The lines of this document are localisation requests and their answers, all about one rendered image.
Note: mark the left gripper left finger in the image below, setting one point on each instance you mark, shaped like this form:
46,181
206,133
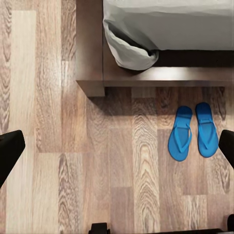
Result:
12,145

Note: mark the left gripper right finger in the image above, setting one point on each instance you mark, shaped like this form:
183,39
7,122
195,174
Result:
226,145

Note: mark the sandal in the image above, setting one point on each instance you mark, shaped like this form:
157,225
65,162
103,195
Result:
179,140
207,138

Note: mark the bed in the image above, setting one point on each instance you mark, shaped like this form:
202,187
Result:
153,43

